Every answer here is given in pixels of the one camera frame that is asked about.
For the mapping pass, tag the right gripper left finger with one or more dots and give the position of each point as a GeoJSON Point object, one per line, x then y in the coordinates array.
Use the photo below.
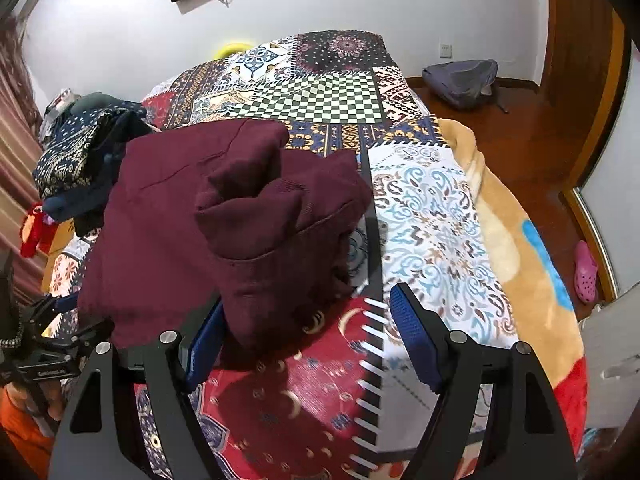
{"type": "Point", "coordinates": [100, 436]}

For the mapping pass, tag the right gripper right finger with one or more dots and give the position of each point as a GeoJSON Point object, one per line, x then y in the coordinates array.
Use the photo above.
{"type": "Point", "coordinates": [526, 436]}

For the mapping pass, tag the maroon button shirt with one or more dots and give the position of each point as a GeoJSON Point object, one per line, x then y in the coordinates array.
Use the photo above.
{"type": "Point", "coordinates": [224, 208]}

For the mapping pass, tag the navy patterned folded clothes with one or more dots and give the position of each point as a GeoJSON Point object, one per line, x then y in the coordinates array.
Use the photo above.
{"type": "Point", "coordinates": [83, 152]}

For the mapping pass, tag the orange fleece blanket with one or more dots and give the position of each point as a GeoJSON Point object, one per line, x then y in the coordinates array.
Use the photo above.
{"type": "Point", "coordinates": [541, 307]}

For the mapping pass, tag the patchwork patterned bedspread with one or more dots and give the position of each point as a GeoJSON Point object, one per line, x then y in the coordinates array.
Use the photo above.
{"type": "Point", "coordinates": [307, 409]}

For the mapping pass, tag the red plush toy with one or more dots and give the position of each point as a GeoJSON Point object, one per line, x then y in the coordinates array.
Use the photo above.
{"type": "Point", "coordinates": [37, 232]}

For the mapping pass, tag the pink croc shoe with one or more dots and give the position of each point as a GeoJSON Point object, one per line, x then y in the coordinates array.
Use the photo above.
{"type": "Point", "coordinates": [585, 273]}

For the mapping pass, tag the striped red beige curtain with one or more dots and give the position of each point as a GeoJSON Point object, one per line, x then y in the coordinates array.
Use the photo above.
{"type": "Point", "coordinates": [20, 123]}

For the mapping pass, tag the dark grey bag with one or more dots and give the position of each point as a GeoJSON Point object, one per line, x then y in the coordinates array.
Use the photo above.
{"type": "Point", "coordinates": [464, 85]}

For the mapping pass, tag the brown wooden wardrobe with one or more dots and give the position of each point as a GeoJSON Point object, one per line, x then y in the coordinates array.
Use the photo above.
{"type": "Point", "coordinates": [585, 74]}

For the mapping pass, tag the yellow round object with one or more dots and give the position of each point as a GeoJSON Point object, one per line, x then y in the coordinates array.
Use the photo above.
{"type": "Point", "coordinates": [231, 48]}

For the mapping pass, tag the white wall socket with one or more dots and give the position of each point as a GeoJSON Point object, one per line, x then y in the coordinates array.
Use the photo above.
{"type": "Point", "coordinates": [445, 51]}

